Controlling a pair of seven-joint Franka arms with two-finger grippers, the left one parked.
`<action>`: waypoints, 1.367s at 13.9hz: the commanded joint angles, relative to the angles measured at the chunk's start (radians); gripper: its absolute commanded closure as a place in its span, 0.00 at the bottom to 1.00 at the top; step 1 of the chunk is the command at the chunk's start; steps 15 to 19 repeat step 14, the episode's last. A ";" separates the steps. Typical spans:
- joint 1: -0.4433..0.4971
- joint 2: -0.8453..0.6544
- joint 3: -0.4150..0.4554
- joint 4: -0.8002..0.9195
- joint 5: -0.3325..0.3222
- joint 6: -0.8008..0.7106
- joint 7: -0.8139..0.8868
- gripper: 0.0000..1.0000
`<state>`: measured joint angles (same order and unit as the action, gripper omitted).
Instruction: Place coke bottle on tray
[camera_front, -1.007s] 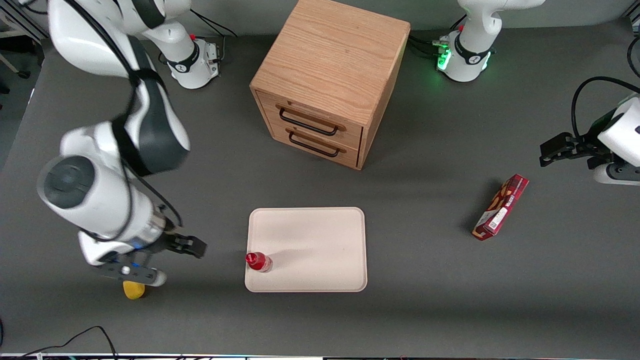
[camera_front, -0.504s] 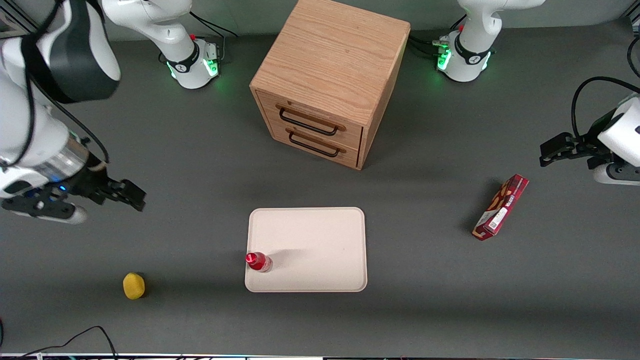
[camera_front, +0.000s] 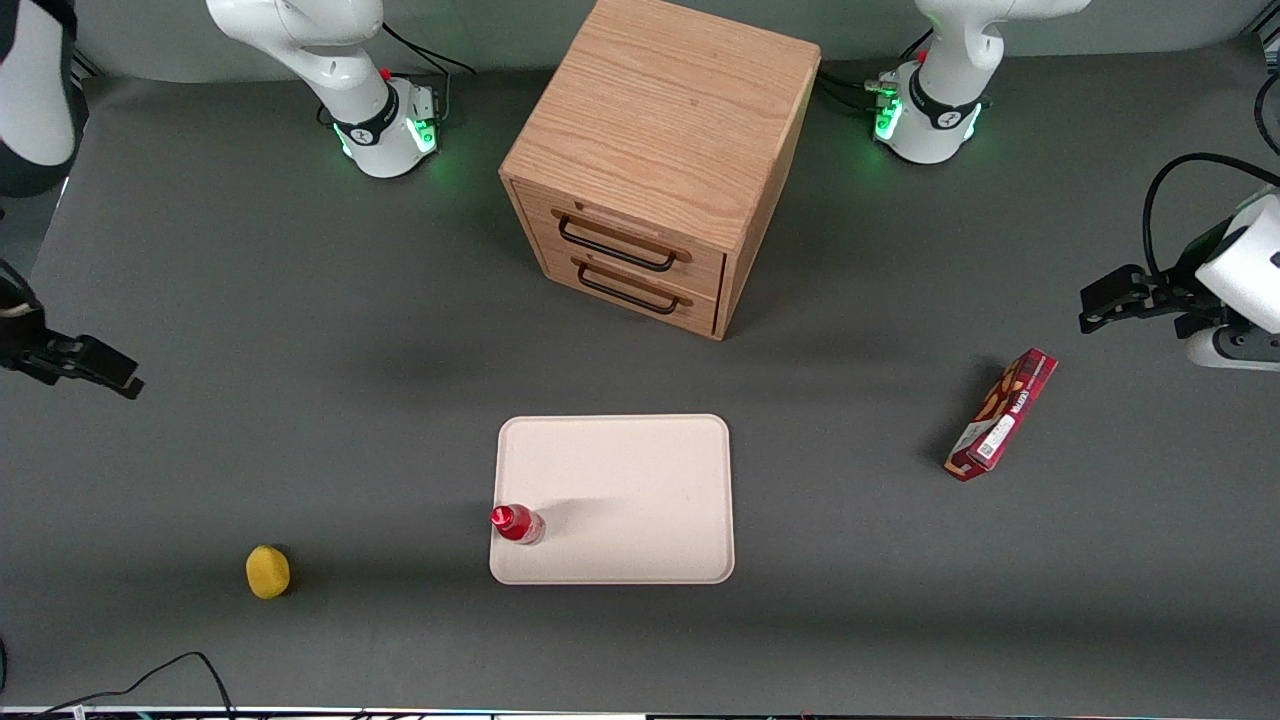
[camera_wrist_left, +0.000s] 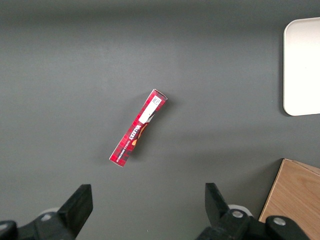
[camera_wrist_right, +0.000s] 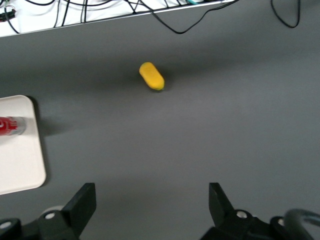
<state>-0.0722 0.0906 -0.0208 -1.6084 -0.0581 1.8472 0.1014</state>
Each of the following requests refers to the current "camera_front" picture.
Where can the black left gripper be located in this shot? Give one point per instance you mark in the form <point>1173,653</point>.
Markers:
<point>1186,285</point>

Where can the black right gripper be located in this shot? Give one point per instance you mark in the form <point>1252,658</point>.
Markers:
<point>22,342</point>

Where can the red coke bottle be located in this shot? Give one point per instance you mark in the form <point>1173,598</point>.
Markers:
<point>518,526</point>

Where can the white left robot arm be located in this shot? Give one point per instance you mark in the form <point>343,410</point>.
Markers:
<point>945,60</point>

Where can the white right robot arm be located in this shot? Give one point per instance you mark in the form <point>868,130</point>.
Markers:
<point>330,50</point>

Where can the beige plastic tray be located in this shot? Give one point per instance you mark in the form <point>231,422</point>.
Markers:
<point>640,490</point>

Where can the red snack box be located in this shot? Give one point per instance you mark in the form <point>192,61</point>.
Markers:
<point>1000,415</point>

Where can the yellow lemon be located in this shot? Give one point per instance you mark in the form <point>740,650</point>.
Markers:
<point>268,572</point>

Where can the wooden drawer front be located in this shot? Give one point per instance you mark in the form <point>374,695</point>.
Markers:
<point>700,270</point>
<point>700,315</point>

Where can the wooden drawer cabinet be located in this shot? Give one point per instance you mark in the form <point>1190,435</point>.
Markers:
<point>660,100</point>

